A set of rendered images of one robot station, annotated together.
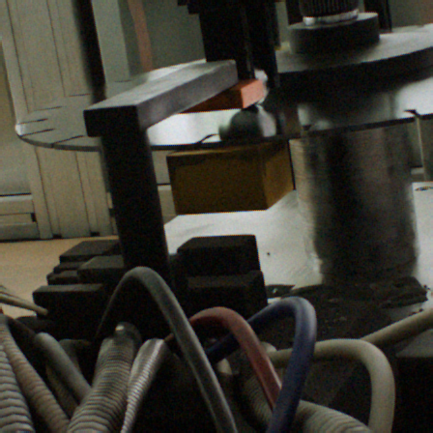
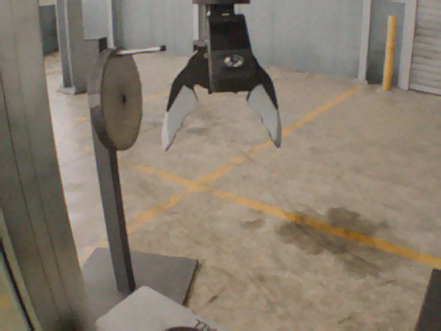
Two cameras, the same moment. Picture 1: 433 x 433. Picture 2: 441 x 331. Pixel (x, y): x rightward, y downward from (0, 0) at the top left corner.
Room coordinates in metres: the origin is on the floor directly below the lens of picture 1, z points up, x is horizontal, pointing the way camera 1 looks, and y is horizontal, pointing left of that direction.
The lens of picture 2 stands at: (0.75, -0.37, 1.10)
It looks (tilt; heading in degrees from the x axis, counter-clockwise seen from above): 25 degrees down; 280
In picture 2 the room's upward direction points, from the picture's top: straight up
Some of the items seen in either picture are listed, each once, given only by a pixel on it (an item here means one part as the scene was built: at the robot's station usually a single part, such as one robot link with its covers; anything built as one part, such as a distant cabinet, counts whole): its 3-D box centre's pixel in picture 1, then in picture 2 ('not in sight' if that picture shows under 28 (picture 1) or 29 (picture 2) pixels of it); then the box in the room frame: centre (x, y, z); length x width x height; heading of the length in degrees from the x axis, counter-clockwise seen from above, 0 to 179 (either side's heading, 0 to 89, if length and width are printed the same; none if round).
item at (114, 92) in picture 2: not in sight; (109, 183); (1.34, -1.48, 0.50); 0.50 x 0.50 x 1.00; 1
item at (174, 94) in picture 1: (187, 170); not in sight; (0.44, 0.01, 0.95); 0.10 x 0.03 x 0.07; 155
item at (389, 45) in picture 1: (334, 44); not in sight; (0.61, -0.07, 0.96); 0.11 x 0.11 x 0.03
